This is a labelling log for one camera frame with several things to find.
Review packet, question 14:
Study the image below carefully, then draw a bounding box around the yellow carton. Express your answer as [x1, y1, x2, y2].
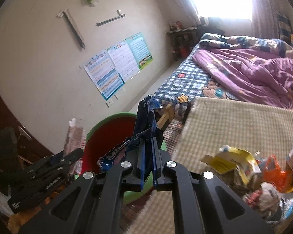
[201, 145, 262, 186]

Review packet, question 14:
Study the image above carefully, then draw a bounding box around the orange plastic bag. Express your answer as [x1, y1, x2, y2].
[263, 155, 287, 192]

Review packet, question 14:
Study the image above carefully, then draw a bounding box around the blue snack wrapper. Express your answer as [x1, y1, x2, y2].
[97, 95, 165, 191]

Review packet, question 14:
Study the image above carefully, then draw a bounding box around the red green trash bin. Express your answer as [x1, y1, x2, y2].
[74, 111, 168, 205]

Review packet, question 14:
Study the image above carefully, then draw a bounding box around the woven straw bed mat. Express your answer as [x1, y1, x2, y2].
[121, 97, 293, 234]

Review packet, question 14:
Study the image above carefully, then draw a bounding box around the blue plaid bed sheet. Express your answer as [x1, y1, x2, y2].
[152, 44, 238, 123]

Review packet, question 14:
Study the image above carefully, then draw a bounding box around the purple quilt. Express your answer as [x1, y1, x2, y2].
[192, 49, 293, 110]

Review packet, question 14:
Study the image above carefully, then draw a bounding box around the dark side table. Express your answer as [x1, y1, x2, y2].
[166, 21, 198, 61]

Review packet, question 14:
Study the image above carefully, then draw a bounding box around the patchwork blanket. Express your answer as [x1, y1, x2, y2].
[198, 33, 293, 59]

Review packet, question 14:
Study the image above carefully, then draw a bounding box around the pink curtain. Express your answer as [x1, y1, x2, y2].
[252, 0, 279, 39]

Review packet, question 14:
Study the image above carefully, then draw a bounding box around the plaid pillow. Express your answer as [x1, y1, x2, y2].
[277, 12, 293, 46]

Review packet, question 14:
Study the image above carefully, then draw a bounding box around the blue educational wall poster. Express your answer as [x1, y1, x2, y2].
[83, 50, 124, 100]

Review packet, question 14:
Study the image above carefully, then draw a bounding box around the white educational wall poster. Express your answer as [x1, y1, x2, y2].
[107, 40, 140, 82]

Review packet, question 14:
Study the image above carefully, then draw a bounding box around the green educational wall poster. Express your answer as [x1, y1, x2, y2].
[125, 32, 153, 70]

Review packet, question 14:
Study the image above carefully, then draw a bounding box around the long metal wall bracket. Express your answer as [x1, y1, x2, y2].
[57, 8, 86, 49]

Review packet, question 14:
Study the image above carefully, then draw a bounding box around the short metal wall bracket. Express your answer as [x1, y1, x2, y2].
[96, 10, 126, 27]

